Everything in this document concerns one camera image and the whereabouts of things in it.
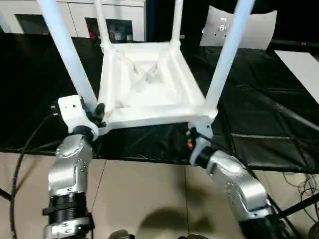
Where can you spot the black cabinet with gold label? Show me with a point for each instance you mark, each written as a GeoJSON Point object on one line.
{"type": "Point", "coordinates": [159, 17]}

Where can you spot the white cabinet with glass doors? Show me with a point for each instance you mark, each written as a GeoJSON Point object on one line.
{"type": "Point", "coordinates": [50, 15]}

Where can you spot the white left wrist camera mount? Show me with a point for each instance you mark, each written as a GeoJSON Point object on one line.
{"type": "Point", "coordinates": [75, 113]}

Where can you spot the black stand leg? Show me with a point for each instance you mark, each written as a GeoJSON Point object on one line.
{"type": "Point", "coordinates": [299, 204]}

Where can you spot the black work mat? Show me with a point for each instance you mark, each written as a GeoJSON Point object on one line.
{"type": "Point", "coordinates": [259, 99]}

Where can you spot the dark robot foot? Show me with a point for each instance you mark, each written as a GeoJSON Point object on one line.
{"type": "Point", "coordinates": [194, 236]}
{"type": "Point", "coordinates": [119, 235]}

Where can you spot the dark right robot foot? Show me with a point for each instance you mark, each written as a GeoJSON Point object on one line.
{"type": "Point", "coordinates": [194, 236]}

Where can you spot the flat white board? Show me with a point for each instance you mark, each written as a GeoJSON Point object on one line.
{"type": "Point", "coordinates": [301, 72]}

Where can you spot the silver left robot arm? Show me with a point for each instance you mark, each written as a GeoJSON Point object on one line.
{"type": "Point", "coordinates": [70, 174]}

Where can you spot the dark left robot foot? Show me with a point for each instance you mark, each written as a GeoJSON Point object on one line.
{"type": "Point", "coordinates": [119, 235]}

